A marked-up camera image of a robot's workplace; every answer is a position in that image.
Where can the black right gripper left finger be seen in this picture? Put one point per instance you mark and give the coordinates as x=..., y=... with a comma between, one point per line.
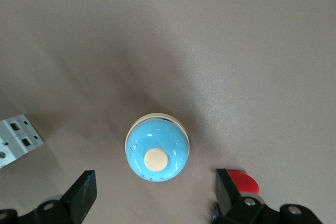
x=78, y=197

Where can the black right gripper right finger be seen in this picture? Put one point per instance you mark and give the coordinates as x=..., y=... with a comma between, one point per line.
x=231, y=205

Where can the scratched blue call bell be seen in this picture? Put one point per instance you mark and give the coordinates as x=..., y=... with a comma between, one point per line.
x=157, y=137

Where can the red mushroom push button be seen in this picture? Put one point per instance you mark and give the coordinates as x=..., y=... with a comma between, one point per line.
x=244, y=182

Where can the white circuit breaker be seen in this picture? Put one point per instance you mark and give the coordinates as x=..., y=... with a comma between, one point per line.
x=15, y=140

